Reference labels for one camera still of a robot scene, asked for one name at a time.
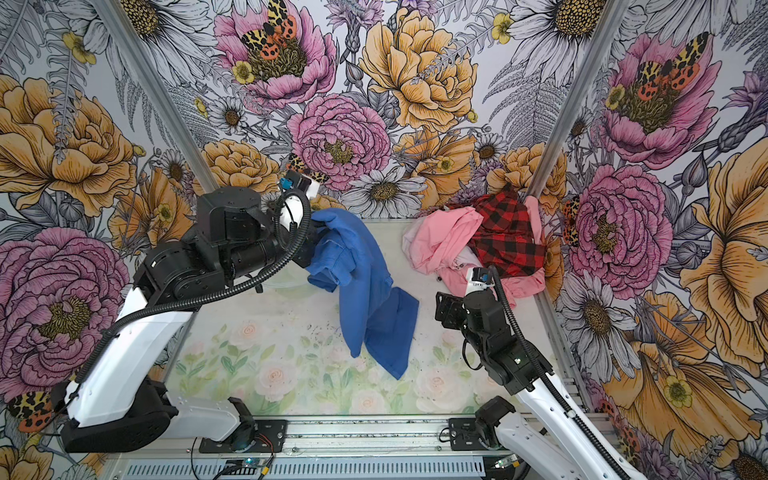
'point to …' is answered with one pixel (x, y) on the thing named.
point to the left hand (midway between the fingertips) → (323, 234)
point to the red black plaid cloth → (506, 240)
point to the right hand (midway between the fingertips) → (448, 306)
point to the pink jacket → (438, 241)
